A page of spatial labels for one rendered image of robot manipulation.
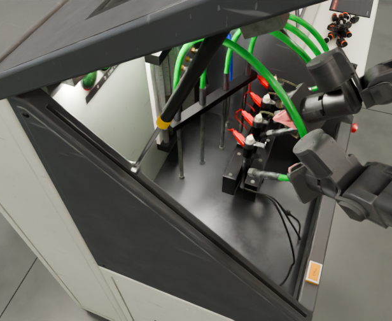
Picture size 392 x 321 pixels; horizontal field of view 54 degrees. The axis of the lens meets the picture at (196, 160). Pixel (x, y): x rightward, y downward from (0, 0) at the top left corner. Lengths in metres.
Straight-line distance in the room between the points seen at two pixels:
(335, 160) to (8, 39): 0.52
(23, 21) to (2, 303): 1.64
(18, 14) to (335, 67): 0.55
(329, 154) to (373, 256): 1.62
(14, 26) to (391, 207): 0.61
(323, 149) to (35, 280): 1.75
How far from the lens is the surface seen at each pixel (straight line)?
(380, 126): 2.76
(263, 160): 1.11
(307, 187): 0.74
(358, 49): 1.57
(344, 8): 1.77
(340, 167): 0.62
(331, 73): 0.76
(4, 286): 2.18
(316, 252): 1.02
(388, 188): 0.57
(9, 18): 0.72
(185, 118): 1.03
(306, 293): 0.98
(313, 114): 0.82
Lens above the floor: 1.85
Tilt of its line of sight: 52 degrees down
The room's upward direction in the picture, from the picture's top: 1 degrees counter-clockwise
